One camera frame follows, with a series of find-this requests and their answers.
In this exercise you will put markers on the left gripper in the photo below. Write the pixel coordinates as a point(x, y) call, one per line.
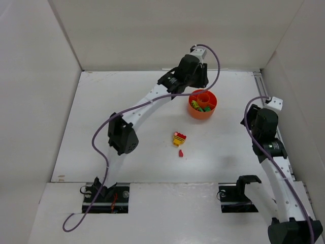
point(201, 77)

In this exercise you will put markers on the orange round divided container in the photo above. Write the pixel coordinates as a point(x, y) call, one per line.
point(204, 99)

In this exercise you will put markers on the dark green long lego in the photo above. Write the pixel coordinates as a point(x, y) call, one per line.
point(207, 109)

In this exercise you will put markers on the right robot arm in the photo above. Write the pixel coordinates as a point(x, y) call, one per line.
point(286, 216)

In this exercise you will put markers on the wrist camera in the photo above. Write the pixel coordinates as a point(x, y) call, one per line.
point(198, 52)
point(273, 103)

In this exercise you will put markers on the lime green large lego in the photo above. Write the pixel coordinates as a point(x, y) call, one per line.
point(195, 105)

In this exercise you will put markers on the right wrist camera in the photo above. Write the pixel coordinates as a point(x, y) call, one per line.
point(273, 103)

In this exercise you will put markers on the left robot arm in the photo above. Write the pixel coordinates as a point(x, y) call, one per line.
point(122, 128)

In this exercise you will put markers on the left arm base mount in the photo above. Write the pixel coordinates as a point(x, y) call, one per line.
point(113, 200)

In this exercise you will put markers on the red yellow striped lego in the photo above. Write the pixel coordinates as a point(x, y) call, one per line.
point(178, 139)

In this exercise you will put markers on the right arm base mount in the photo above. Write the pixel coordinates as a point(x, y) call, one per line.
point(232, 197)

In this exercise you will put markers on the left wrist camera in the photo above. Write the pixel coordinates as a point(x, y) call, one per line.
point(198, 52)

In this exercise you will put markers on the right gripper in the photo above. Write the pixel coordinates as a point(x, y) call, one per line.
point(250, 115)

